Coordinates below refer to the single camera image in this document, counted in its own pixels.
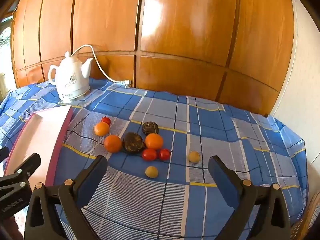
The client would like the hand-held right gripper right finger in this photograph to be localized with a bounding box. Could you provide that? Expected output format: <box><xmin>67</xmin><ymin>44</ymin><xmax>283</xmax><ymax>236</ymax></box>
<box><xmin>208</xmin><ymin>155</ymin><xmax>292</xmax><ymax>240</ymax></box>

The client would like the large dark water chestnut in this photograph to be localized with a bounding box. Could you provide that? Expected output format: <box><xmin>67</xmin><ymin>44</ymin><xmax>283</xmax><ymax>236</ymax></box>
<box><xmin>122</xmin><ymin>132</ymin><xmax>145</xmax><ymax>155</ymax></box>

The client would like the white power cable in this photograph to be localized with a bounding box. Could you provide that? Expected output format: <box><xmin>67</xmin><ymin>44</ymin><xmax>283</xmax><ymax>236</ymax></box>
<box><xmin>71</xmin><ymin>44</ymin><xmax>124</xmax><ymax>83</ymax></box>

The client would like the blue plaid cloth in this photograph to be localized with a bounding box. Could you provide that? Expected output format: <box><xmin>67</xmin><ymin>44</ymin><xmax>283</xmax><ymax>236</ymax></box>
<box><xmin>0</xmin><ymin>77</ymin><xmax>309</xmax><ymax>240</ymax></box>

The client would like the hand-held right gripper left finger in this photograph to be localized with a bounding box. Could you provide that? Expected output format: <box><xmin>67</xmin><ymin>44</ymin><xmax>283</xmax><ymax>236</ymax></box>
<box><xmin>24</xmin><ymin>155</ymin><xmax>108</xmax><ymax>240</ymax></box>

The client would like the yellow longan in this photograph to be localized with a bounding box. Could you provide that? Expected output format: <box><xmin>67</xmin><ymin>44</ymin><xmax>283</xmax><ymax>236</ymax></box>
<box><xmin>145</xmin><ymin>166</ymin><xmax>159</xmax><ymax>179</ymax></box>
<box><xmin>188</xmin><ymin>151</ymin><xmax>201</xmax><ymax>163</ymax></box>

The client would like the pink cardboard tray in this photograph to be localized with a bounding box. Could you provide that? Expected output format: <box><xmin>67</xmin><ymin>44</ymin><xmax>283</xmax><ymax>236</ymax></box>
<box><xmin>4</xmin><ymin>105</ymin><xmax>74</xmax><ymax>188</ymax></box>

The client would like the wooden wardrobe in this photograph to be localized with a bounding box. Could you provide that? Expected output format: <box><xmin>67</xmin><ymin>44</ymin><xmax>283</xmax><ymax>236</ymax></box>
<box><xmin>11</xmin><ymin>0</ymin><xmax>295</xmax><ymax>117</ymax></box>

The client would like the window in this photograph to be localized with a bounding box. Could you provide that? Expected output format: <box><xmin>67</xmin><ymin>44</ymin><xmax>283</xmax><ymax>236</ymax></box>
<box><xmin>0</xmin><ymin>17</ymin><xmax>15</xmax><ymax>100</ymax></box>

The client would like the white ceramic electric kettle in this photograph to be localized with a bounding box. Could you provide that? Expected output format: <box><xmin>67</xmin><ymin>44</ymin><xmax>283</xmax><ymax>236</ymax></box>
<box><xmin>48</xmin><ymin>51</ymin><xmax>94</xmax><ymax>104</ymax></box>

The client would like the small orange mandarin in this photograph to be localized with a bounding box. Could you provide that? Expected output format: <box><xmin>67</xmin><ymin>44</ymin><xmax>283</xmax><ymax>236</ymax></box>
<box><xmin>94</xmin><ymin>122</ymin><xmax>110</xmax><ymax>137</ymax></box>

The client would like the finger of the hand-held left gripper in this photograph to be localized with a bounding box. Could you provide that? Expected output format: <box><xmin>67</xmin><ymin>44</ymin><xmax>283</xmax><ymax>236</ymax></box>
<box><xmin>15</xmin><ymin>153</ymin><xmax>41</xmax><ymax>180</ymax></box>
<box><xmin>0</xmin><ymin>147</ymin><xmax>10</xmax><ymax>163</ymax></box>

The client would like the wicker furniture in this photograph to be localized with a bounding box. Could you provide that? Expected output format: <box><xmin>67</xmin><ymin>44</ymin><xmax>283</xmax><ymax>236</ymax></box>
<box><xmin>291</xmin><ymin>197</ymin><xmax>317</xmax><ymax>240</ymax></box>

